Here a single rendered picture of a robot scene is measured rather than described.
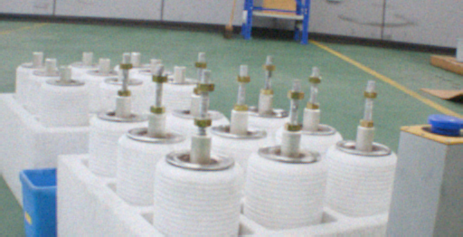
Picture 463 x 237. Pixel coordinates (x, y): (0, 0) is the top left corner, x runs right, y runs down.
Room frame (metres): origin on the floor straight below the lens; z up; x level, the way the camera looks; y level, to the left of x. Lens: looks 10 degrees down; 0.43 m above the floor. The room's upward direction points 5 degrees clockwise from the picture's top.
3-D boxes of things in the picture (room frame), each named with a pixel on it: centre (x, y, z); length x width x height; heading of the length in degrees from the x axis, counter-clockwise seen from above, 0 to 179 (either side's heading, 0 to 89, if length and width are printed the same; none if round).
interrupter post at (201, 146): (0.69, 0.03, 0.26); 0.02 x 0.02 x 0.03
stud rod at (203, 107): (0.69, 0.03, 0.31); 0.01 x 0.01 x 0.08; 83
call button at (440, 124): (0.64, -0.22, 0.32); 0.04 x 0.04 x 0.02
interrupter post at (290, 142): (0.75, -0.07, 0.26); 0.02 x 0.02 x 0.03
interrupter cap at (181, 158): (0.69, 0.03, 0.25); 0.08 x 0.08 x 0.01
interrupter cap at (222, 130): (0.85, -0.01, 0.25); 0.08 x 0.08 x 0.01
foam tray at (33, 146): (1.32, 0.27, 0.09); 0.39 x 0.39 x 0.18; 31
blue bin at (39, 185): (1.05, 0.20, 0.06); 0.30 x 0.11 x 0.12; 122
